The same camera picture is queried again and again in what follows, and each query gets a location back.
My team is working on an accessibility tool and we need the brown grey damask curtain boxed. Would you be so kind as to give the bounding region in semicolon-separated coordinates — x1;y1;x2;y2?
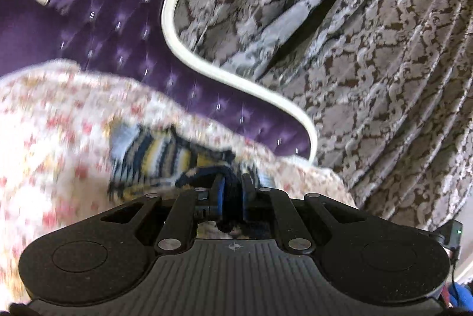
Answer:
163;0;473;285

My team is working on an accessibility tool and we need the purple tufted velvet sofa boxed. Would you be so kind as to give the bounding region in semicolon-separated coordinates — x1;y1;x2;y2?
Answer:
0;0;319;164

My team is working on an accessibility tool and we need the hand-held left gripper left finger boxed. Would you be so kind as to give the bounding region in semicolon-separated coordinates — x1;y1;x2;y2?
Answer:
99;175;227;252

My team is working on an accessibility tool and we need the floral quilted blanket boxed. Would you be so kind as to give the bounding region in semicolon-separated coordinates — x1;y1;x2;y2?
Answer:
0;58;357;304

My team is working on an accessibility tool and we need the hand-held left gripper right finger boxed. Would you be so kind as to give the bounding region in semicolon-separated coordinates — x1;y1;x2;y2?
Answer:
240;173;367;252

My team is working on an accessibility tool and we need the yellow black patterned knit sweater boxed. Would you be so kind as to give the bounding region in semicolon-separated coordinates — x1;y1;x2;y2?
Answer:
106;123;275;236

